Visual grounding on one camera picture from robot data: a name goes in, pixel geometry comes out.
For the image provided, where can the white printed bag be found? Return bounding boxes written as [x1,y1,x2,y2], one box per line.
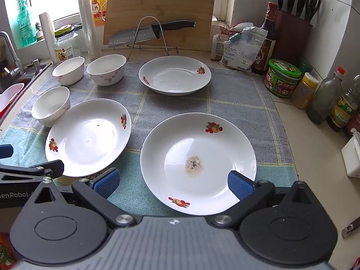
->
[221,26,269,72]

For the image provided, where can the white plastic basket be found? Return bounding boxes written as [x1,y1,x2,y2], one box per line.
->
[0,83,25,113]

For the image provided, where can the dark red knife block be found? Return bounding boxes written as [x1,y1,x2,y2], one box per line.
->
[271,8,313,68]

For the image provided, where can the white bowls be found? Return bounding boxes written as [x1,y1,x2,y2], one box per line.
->
[45,98,132,178]

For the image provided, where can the green-lidded sauce jar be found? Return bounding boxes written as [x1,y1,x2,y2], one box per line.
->
[264,59,302,98]

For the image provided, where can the dark red bottle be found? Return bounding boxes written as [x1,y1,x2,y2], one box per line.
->
[344,112,360,140]

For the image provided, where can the tall plastic wrap roll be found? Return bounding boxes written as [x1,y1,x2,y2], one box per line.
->
[76,0,101,60]

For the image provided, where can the small potted plant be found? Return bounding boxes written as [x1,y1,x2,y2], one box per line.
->
[34,22,45,41]

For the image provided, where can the black kitchen scissors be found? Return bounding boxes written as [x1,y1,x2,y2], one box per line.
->
[305,0,322,23]

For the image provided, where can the yellow-lidded spice jar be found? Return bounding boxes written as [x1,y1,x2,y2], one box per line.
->
[291,72,320,109]

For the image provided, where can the oil bottle with yellow label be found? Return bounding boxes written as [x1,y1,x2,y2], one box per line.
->
[326,74,360,132]

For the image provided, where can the dark tool handle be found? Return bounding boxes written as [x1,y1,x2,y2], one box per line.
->
[341,216,360,237]

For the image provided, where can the metal wire rack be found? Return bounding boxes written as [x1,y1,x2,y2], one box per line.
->
[102,0,180,62]

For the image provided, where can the stainless steel sink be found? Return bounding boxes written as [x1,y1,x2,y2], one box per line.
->
[0,60,52,131]

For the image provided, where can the green dish soap bottle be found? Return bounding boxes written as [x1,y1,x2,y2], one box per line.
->
[16,0,38,48]

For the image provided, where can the colourful packet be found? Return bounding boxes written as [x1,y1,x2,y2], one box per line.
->
[0,232,20,270]

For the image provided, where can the clear bottle with red cap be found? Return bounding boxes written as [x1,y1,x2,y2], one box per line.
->
[306,67,346,125]

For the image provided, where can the metal sink faucet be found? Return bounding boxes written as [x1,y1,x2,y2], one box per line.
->
[0,31,23,75]

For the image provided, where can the white plastic container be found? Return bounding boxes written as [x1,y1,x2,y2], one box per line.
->
[341,128,360,178]

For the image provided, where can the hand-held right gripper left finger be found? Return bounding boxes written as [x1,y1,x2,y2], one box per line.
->
[33,168,135,229]

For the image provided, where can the bamboo cutting board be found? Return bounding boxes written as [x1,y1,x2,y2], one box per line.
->
[103,0,218,52]

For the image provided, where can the short plastic wrap roll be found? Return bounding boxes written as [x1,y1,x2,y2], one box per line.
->
[39,12,61,64]

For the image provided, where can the dark soy sauce bottle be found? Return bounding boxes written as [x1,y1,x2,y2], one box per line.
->
[251,1,277,75]

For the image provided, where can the white floral plate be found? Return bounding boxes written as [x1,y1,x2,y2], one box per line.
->
[138,56,212,96]
[140,112,257,216]

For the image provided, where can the orange and white packet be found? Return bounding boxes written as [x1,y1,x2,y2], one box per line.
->
[209,32,234,61]

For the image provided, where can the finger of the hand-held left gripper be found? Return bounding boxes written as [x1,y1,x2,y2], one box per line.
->
[0,144,14,158]
[0,160,65,187]

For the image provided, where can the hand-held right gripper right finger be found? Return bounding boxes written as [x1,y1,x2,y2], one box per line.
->
[210,170,320,229]

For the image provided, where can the white floral bowl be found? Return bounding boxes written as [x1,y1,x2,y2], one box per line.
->
[86,54,127,87]
[31,86,71,128]
[52,56,86,86]

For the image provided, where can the grey checked cloth mat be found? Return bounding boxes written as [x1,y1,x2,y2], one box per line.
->
[0,60,299,217]

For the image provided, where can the orange liquid bottle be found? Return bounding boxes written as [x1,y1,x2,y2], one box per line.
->
[88,0,110,28]

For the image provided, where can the black-handled kitchen knife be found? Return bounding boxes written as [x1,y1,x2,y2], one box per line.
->
[108,20,196,48]

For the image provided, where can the glass jar with lid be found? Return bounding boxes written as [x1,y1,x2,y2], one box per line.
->
[53,25,83,64]

